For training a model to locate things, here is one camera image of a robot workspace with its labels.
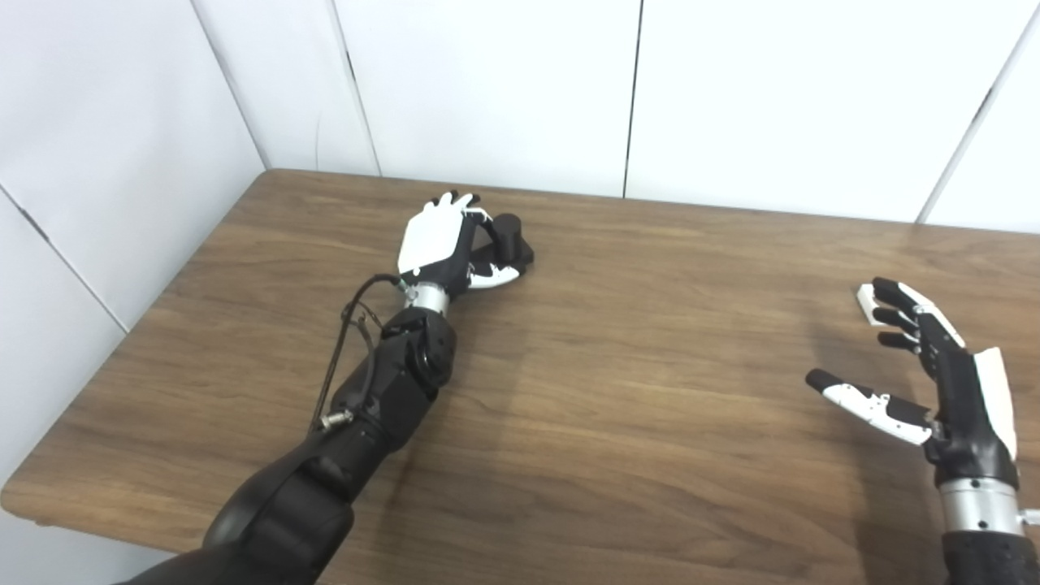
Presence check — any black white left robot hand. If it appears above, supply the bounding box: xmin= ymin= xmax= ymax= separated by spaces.
xmin=396 ymin=192 xmax=522 ymax=295

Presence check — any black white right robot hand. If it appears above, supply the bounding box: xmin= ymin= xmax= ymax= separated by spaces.
xmin=806 ymin=277 xmax=1021 ymax=491

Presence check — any black peg with square base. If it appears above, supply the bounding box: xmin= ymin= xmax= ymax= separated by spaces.
xmin=474 ymin=213 xmax=535 ymax=271

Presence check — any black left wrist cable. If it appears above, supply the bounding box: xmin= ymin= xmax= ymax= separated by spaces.
xmin=311 ymin=275 xmax=407 ymax=433

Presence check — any thin left arm wire bundle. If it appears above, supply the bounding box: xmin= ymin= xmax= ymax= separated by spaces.
xmin=341 ymin=302 xmax=384 ymax=399

